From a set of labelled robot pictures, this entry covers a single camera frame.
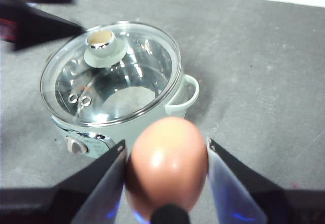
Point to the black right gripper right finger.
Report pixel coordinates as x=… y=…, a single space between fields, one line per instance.
x=248 y=198

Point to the brown egg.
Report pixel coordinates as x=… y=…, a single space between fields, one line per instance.
x=165 y=163

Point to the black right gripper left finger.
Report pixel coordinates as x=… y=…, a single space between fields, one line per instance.
x=83 y=198

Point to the glass lid with green knob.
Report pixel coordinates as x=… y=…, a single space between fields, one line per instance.
x=101 y=53

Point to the pale green electric cooking pot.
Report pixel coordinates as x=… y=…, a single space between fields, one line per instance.
x=127 y=132

